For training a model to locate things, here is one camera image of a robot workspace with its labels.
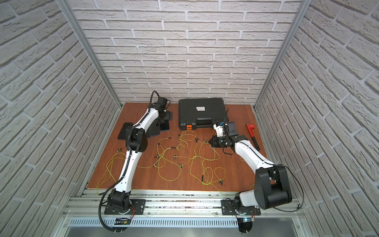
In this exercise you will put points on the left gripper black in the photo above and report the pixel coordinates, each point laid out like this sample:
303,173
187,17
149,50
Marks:
165,116

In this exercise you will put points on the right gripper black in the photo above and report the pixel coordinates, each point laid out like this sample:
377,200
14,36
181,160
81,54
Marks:
214,143

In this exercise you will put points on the black smartphone blue edge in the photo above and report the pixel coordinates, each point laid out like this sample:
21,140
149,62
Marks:
168,115

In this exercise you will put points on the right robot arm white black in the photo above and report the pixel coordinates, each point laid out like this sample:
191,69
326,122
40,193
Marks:
271,185

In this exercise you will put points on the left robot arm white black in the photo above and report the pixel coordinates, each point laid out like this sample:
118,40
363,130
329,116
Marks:
155,120

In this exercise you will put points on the red pipe wrench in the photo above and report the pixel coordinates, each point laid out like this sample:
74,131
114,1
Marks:
251,128

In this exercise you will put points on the black plastic tool case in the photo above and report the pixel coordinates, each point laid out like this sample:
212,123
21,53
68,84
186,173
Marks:
197,113

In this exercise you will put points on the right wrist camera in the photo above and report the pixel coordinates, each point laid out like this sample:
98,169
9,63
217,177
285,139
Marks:
219,129

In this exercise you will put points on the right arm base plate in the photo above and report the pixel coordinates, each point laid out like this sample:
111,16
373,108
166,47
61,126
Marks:
230,208

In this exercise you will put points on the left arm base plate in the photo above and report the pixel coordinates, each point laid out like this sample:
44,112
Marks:
131,206

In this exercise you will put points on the aluminium rail frame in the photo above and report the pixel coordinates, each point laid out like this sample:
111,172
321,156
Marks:
158,203

